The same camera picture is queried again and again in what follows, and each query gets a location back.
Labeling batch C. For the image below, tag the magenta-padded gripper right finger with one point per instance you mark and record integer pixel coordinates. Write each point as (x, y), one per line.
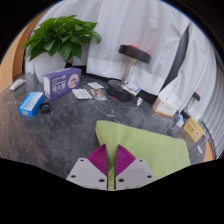
(135, 171)

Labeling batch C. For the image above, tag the white curtain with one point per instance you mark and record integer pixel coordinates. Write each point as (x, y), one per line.
(206, 80)
(133, 23)

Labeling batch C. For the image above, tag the purple cardboard box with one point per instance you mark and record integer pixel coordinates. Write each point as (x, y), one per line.
(61, 83)

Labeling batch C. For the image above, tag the small white sachet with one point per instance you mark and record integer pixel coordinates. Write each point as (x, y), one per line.
(200, 149)

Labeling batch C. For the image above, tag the orange wooden cabinet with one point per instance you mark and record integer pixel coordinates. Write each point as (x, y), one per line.
(208, 153)

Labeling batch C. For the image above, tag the white tube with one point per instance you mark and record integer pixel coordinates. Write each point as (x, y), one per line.
(139, 101)

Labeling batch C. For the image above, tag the light green towel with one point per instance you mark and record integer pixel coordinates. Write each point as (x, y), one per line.
(150, 146)

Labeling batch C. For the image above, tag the white and blue flat box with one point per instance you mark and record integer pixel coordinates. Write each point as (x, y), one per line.
(131, 89)

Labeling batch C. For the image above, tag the small white and blue box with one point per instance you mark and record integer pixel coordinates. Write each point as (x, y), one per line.
(179, 121)

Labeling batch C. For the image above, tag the white blister pack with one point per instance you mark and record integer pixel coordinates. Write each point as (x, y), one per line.
(82, 93)

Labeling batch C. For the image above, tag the yellow cardboard box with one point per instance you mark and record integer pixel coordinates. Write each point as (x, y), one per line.
(193, 129)

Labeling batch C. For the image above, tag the white card packet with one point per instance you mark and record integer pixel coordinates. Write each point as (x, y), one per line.
(95, 85)

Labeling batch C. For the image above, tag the green plant in white pot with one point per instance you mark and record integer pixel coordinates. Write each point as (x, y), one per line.
(61, 38)

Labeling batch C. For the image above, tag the blister pack with brown pills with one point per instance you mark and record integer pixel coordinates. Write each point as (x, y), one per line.
(98, 94)

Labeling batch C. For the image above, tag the white flat packet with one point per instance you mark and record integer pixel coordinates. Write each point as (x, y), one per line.
(17, 84)

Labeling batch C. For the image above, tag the white and orange box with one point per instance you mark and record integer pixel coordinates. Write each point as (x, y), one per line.
(165, 107)

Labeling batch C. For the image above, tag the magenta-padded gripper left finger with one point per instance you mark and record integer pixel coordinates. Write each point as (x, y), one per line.
(86, 171)

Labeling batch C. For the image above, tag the large black and red dumbbell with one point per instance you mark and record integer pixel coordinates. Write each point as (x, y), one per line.
(135, 53)

